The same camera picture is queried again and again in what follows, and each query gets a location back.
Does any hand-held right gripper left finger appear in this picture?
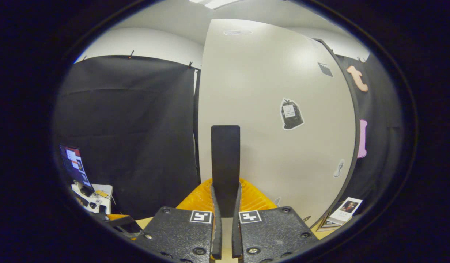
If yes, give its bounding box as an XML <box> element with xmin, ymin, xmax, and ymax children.
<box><xmin>136</xmin><ymin>178</ymin><xmax>223</xmax><ymax>263</ymax></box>

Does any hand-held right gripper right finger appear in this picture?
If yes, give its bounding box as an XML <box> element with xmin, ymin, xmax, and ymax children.
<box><xmin>231</xmin><ymin>178</ymin><xmax>319</xmax><ymax>263</ymax></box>

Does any beige cabinet door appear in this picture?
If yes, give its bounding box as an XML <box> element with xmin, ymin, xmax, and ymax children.
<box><xmin>197</xmin><ymin>18</ymin><xmax>358</xmax><ymax>229</ymax></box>

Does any white side desk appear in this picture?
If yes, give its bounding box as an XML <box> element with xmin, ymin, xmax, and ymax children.
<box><xmin>71</xmin><ymin>183</ymin><xmax>114</xmax><ymax>215</ymax></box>

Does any dark cover book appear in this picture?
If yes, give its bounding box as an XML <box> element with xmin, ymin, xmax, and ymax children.
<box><xmin>316</xmin><ymin>213</ymin><xmax>341</xmax><ymax>232</ymax></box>

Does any white portrait cover book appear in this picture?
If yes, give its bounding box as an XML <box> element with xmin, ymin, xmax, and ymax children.
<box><xmin>326</xmin><ymin>197</ymin><xmax>363</xmax><ymax>224</ymax></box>

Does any computer monitor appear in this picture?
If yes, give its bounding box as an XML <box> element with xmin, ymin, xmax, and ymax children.
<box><xmin>60</xmin><ymin>145</ymin><xmax>94</xmax><ymax>191</ymax></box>

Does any black backdrop cloth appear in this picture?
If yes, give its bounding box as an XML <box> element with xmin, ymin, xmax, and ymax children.
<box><xmin>54</xmin><ymin>55</ymin><xmax>406</xmax><ymax>221</ymax></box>

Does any large ceiling light panel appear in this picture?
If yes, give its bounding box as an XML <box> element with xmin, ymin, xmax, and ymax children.
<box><xmin>189</xmin><ymin>0</ymin><xmax>241</xmax><ymax>10</ymax></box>

